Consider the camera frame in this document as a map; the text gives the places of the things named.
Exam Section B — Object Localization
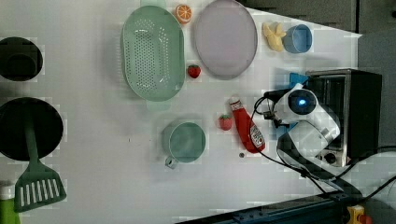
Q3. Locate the black toaster oven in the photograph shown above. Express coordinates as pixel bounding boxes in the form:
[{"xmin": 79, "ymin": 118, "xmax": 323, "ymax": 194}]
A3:
[{"xmin": 307, "ymin": 69, "xmax": 382, "ymax": 167}]

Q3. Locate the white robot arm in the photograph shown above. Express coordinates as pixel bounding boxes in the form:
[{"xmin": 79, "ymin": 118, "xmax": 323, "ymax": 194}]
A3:
[{"xmin": 264, "ymin": 83, "xmax": 362, "ymax": 201}]

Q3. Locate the pink strawberry toy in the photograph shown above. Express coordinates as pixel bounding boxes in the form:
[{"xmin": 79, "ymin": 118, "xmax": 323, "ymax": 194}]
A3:
[{"xmin": 219, "ymin": 114, "xmax": 233, "ymax": 131}]

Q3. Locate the green mug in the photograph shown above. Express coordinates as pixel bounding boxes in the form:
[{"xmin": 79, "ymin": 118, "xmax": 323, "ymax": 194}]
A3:
[{"xmin": 162, "ymin": 120, "xmax": 206, "ymax": 169}]

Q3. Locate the small red strawberry toy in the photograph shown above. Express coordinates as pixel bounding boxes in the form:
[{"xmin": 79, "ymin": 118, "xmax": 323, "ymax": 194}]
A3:
[{"xmin": 187, "ymin": 64, "xmax": 201, "ymax": 78}]

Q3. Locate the red ketchup bottle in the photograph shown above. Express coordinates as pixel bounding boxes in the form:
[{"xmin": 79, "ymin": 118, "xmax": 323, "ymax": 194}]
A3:
[{"xmin": 229, "ymin": 96, "xmax": 265, "ymax": 153}]

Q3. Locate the lilac round plate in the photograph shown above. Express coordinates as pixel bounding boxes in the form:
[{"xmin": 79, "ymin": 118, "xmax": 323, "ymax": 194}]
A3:
[{"xmin": 193, "ymin": 0, "xmax": 258, "ymax": 79}]

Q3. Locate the green perforated colander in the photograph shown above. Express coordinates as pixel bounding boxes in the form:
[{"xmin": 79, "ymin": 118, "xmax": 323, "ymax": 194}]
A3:
[{"xmin": 120, "ymin": 0, "xmax": 185, "ymax": 111}]

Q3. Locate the orange slice toy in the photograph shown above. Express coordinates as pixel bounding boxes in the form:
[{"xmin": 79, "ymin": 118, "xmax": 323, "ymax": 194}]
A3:
[{"xmin": 175, "ymin": 4, "xmax": 192, "ymax": 24}]

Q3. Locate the yellow banana toy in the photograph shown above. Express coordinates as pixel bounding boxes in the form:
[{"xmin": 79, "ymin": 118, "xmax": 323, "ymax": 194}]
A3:
[{"xmin": 262, "ymin": 22, "xmax": 286, "ymax": 52}]

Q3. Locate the blue round bowl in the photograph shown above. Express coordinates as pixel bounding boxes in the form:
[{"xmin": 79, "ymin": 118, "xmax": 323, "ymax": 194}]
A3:
[{"xmin": 283, "ymin": 24, "xmax": 313, "ymax": 53}]

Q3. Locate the large black cylinder cup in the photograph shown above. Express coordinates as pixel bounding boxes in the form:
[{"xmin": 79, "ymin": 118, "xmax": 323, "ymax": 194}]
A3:
[{"xmin": 0, "ymin": 96, "xmax": 64, "ymax": 162}]

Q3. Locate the green slotted spatula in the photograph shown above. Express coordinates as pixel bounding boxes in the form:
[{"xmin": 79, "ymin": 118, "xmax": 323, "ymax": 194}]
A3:
[{"xmin": 14, "ymin": 113, "xmax": 66, "ymax": 213}]

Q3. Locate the small black cylinder cup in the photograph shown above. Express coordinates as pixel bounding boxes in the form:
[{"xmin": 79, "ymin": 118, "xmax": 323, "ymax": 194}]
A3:
[{"xmin": 0, "ymin": 36, "xmax": 43, "ymax": 81}]

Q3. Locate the green bottle white cap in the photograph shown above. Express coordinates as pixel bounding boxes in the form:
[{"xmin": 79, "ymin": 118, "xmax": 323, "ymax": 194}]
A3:
[{"xmin": 0, "ymin": 181, "xmax": 21, "ymax": 224}]

